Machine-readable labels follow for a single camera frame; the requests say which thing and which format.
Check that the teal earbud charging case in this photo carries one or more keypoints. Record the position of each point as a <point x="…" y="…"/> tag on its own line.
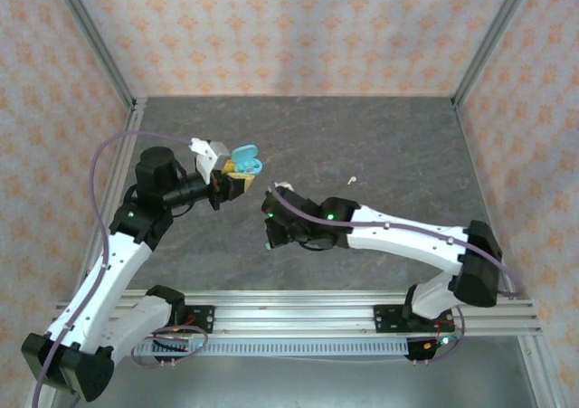
<point x="244" y="154"/>

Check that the small base wiring board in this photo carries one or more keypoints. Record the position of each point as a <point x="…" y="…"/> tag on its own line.
<point x="181" y="331"/>
<point x="441" y="340"/>

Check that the grey metal lower panel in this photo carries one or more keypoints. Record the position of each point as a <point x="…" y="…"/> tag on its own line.
<point x="294" y="385"/>

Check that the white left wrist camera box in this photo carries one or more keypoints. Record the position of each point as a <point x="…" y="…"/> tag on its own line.
<point x="205" y="159"/>

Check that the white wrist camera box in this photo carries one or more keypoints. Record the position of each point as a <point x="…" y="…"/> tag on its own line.
<point x="283" y="186"/>
<point x="205" y="159"/>

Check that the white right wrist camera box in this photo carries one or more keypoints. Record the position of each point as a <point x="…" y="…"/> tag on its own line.
<point x="283" y="186"/>

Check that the aluminium side rail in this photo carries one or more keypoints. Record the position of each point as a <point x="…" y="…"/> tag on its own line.
<point x="121" y="154"/>
<point x="482" y="191"/>

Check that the aluminium front mounting rail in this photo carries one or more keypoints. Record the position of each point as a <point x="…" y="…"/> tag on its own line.
<point x="294" y="313"/>

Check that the aluminium frame post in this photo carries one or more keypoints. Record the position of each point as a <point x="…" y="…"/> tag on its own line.
<point x="492" y="41"/>
<point x="102" y="50"/>

